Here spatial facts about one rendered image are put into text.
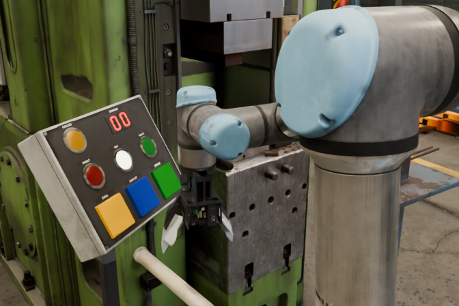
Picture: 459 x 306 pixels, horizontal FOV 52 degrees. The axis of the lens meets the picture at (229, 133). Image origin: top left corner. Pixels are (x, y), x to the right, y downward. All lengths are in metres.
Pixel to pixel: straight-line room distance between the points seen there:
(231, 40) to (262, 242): 0.70
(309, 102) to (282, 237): 1.34
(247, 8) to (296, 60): 1.02
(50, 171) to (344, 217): 0.68
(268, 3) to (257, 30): 0.09
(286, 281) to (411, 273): 1.04
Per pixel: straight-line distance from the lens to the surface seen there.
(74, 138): 1.04
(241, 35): 1.45
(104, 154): 1.08
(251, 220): 1.59
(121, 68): 1.39
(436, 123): 1.78
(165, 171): 1.19
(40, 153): 1.02
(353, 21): 0.43
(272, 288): 1.84
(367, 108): 0.43
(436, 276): 2.79
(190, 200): 0.93
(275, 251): 1.76
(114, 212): 1.04
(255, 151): 1.59
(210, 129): 0.77
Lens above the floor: 1.49
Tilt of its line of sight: 18 degrees down
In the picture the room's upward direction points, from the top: straight up
